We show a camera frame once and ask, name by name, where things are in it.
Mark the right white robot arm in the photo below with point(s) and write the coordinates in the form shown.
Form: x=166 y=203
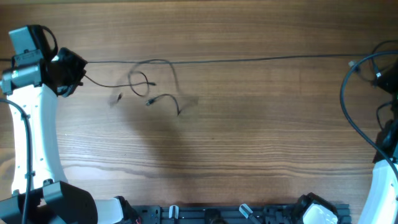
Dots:
x=381 y=203

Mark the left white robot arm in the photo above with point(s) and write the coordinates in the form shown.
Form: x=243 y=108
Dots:
x=38 y=75

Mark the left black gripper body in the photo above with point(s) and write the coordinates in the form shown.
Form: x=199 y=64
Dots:
x=71 y=68

